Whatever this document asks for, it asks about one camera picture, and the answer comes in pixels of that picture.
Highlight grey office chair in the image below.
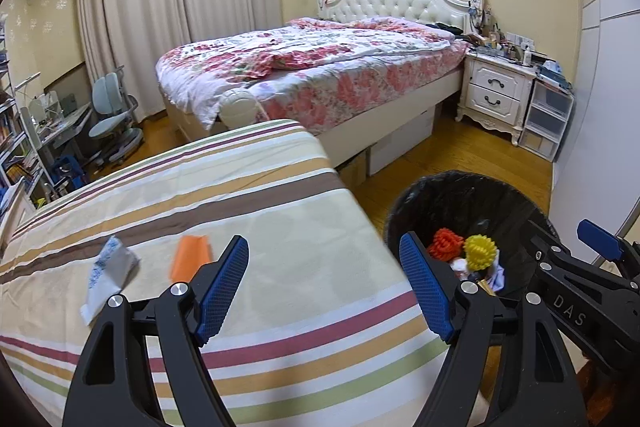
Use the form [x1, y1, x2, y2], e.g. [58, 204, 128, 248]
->
[89, 66, 144, 168]

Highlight clear plastic drawer unit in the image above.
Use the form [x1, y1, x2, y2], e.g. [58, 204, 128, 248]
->
[517, 77, 575, 163]

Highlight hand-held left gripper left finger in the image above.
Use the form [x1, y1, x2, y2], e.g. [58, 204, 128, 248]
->
[64, 234, 250, 427]

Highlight white carved nightstand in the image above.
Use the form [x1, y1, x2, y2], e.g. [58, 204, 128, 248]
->
[455, 52, 537, 148]

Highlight white cardboard box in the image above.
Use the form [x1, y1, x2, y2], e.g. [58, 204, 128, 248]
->
[370, 109, 435, 176]

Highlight black lined trash bin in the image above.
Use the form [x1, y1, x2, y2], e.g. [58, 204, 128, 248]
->
[385, 170, 562, 323]

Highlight bookshelf with books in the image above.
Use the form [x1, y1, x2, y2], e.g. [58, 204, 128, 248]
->
[0, 22, 44, 220]

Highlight orange sponge piece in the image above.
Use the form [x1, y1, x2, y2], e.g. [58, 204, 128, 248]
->
[170, 235, 214, 284]

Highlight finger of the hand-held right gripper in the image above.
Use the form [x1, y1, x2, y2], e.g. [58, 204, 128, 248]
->
[519, 220, 564, 279]
[576, 219, 640, 279]

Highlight floral quilt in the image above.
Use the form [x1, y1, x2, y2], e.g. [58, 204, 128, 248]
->
[156, 18, 472, 134]

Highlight white study desk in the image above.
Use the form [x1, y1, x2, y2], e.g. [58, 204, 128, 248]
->
[20, 92, 94, 188]

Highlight yellow foam net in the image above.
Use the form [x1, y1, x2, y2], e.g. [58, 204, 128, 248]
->
[463, 234, 498, 272]

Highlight brown cardboard box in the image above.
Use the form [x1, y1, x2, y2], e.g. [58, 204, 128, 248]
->
[337, 152, 371, 188]

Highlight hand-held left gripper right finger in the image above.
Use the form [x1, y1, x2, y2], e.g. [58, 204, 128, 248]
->
[398, 230, 592, 427]

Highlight white sliding wardrobe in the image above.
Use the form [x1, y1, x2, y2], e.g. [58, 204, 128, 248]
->
[547, 0, 640, 268]

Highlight blue plastic stool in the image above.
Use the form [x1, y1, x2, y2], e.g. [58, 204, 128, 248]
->
[52, 157, 89, 188]

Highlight clutter of bottles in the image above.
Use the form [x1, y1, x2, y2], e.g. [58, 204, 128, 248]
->
[467, 0, 571, 82]

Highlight white printed packet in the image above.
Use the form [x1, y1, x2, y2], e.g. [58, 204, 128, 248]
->
[80, 236, 140, 327]

